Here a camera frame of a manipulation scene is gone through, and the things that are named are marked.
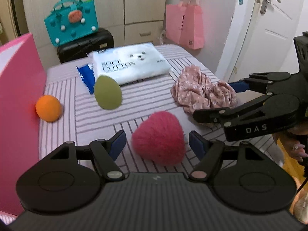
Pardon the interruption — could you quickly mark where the person's right hand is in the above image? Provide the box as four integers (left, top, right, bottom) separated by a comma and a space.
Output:
287, 123, 307, 162

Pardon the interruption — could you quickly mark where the beige three-door wardrobe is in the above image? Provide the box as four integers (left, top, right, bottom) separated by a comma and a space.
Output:
23, 0, 166, 69

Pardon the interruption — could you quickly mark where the white soft cotton tissue pack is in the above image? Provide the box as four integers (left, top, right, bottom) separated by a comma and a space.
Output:
88, 43, 171, 85

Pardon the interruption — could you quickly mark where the striped table cloth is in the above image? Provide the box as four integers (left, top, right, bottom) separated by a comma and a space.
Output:
38, 44, 285, 176

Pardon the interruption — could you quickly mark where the black suitcase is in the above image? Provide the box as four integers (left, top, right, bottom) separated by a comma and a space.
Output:
57, 28, 114, 63

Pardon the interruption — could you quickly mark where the pink floral cloth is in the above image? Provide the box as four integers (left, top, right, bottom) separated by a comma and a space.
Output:
171, 65, 238, 114

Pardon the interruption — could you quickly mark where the pink hanging shopping bag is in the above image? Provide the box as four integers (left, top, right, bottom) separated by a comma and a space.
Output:
165, 0, 204, 50

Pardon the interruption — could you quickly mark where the teal felt handbag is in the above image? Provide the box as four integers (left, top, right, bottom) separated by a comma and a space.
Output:
44, 0, 99, 47

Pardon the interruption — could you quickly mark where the white door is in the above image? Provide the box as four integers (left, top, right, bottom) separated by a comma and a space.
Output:
229, 0, 304, 82

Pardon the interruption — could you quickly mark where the pink cardboard storage box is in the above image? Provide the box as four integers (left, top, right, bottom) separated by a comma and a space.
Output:
1, 33, 46, 215

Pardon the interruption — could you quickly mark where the orange plush ball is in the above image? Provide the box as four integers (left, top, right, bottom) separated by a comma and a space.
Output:
35, 95, 62, 123

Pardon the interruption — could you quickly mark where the green egg-shaped plush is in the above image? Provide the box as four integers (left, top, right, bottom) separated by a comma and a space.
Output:
94, 76, 122, 110

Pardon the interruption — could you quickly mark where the pink fluffy heart plush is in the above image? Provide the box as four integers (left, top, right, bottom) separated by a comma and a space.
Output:
131, 111, 186, 166

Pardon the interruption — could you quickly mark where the blue wet wipes pack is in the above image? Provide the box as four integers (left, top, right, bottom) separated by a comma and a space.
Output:
76, 64, 95, 94

